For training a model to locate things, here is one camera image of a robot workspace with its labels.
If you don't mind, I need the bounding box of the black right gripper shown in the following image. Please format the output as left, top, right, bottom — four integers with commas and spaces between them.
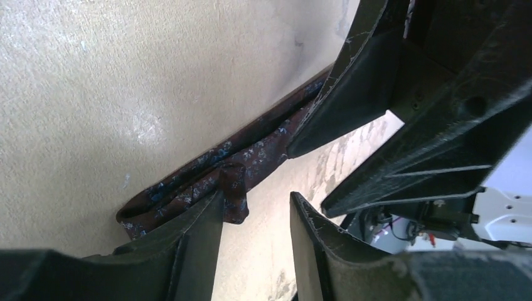
390, 1, 511, 122

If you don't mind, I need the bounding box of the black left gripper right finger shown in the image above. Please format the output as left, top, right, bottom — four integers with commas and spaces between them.
290, 192, 531, 300

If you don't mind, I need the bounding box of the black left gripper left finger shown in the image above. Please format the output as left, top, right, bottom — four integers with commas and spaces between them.
1, 192, 224, 300

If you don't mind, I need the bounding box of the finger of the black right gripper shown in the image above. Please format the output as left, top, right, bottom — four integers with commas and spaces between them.
321, 80, 531, 217
287, 0, 409, 158

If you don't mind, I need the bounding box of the maroon blue floral tie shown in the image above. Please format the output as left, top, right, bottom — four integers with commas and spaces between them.
115, 69, 329, 240

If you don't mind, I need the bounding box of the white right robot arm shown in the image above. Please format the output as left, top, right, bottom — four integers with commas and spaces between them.
288, 1, 531, 248

